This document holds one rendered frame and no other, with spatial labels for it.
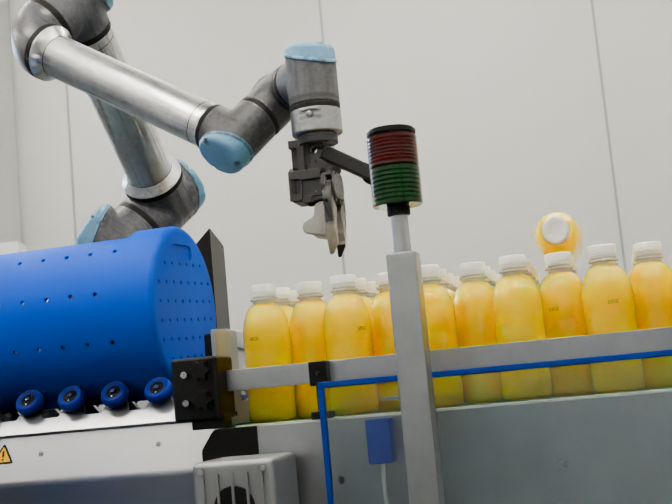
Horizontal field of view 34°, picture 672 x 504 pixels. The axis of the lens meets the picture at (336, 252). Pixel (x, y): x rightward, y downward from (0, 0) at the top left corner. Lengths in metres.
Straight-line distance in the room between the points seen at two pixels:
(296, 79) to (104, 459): 0.72
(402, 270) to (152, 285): 0.51
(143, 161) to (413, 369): 1.40
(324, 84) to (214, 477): 0.77
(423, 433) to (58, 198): 3.70
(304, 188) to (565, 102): 2.91
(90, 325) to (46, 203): 3.19
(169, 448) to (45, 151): 3.37
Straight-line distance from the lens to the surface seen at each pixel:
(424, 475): 1.35
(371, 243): 4.59
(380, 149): 1.37
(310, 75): 1.92
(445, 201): 4.60
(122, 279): 1.74
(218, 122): 1.98
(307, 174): 1.89
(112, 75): 2.15
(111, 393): 1.77
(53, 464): 1.80
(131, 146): 2.59
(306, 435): 1.54
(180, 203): 2.72
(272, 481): 1.42
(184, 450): 1.70
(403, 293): 1.35
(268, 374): 1.57
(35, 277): 1.83
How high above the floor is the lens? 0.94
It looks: 7 degrees up
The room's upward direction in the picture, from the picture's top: 5 degrees counter-clockwise
